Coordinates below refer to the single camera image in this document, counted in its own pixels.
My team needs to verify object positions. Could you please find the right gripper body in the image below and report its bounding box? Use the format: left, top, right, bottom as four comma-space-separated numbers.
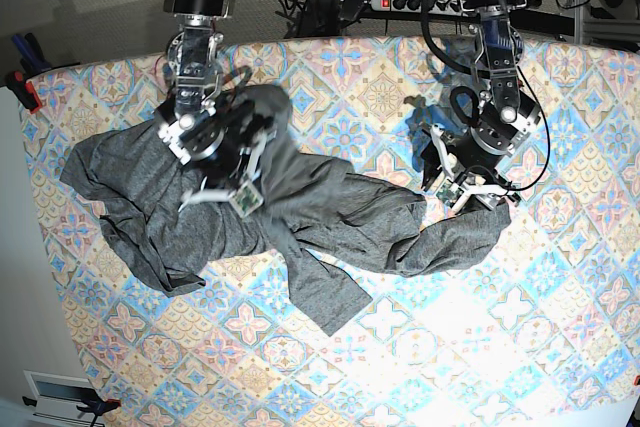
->
177, 101, 277, 218

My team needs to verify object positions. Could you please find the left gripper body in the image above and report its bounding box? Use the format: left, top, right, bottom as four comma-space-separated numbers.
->
422, 124, 520, 212

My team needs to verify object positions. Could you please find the grey t-shirt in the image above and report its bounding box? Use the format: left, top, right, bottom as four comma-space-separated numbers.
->
60, 85, 511, 334

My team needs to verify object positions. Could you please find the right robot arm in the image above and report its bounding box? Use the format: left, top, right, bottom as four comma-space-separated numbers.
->
156, 0, 276, 218

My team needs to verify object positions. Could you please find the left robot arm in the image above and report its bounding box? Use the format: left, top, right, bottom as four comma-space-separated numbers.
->
421, 0, 547, 212

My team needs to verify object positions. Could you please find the patterned tablecloth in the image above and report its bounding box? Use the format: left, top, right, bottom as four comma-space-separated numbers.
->
20, 41, 639, 426

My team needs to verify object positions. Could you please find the red black clamp upper left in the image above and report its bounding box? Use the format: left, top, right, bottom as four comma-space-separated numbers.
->
4, 71, 42, 113

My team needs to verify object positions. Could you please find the black clamp lower left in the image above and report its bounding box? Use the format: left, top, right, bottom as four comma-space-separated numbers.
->
22, 396, 121, 422

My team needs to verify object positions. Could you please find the white floor vent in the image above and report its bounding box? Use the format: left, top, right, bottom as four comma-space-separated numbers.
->
22, 370, 98, 426

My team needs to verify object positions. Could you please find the blue handled clamp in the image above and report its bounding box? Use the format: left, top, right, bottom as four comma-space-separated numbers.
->
11, 33, 53, 76

